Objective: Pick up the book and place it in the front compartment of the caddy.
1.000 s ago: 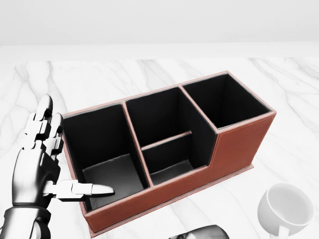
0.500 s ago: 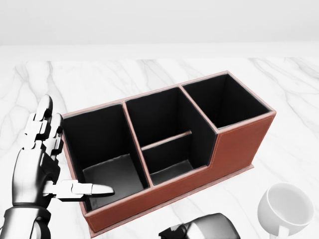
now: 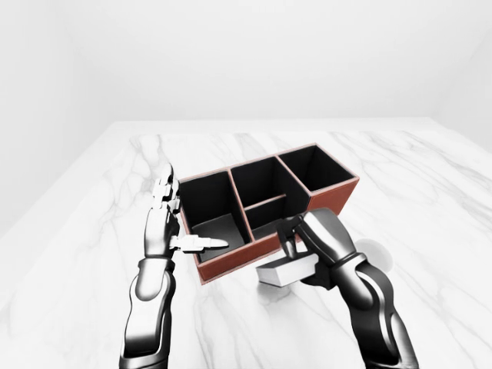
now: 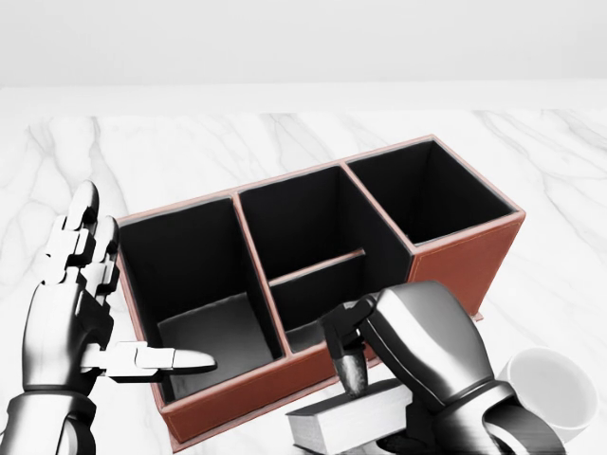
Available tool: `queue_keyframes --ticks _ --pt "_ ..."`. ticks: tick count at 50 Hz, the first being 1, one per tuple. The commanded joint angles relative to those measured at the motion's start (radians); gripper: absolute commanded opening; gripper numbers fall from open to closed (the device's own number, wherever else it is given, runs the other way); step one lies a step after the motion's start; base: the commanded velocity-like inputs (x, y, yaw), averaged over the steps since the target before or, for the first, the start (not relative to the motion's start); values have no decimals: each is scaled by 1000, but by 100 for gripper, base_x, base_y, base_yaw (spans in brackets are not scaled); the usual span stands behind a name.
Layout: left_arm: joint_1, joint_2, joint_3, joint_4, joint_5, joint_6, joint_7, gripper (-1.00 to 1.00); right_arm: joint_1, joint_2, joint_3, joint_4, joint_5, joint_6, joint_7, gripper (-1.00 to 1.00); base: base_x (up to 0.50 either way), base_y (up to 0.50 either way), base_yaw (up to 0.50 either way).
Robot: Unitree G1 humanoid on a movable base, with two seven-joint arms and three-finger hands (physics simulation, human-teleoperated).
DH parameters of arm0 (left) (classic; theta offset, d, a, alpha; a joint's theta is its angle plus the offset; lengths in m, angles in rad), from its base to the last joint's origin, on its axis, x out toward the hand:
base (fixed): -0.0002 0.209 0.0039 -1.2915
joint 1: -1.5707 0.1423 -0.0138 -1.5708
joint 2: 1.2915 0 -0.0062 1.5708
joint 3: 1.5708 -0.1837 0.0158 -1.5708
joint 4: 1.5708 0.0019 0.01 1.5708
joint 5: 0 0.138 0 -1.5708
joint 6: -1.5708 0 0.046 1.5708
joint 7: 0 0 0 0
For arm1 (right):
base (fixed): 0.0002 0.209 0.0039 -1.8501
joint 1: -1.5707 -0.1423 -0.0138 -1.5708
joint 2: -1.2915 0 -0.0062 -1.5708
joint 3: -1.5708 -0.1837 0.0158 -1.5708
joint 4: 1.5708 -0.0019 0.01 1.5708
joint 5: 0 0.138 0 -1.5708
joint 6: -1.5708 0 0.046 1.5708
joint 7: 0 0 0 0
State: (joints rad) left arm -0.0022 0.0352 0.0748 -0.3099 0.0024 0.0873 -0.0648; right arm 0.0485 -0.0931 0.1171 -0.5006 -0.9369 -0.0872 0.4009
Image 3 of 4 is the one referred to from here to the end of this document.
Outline white book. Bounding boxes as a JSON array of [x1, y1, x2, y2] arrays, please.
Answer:
[[256, 254, 319, 288]]

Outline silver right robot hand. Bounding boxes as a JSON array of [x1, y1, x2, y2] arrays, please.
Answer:
[[275, 208, 357, 291]]

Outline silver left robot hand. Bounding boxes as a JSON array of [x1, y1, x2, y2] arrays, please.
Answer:
[[143, 162, 230, 259]]

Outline red-brown desk caddy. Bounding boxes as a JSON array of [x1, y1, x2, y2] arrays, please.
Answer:
[[178, 142, 361, 286]]

